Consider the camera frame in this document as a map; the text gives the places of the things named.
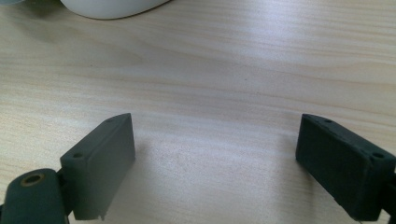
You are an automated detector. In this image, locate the white bowl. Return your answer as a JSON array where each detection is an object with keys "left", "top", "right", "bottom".
[{"left": 59, "top": 0, "right": 172, "bottom": 21}]

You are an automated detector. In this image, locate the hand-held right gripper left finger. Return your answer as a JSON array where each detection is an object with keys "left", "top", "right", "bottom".
[{"left": 59, "top": 112, "right": 136, "bottom": 221}]

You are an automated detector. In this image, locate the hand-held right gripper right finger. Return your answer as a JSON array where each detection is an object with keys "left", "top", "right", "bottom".
[{"left": 295, "top": 113, "right": 396, "bottom": 222}]

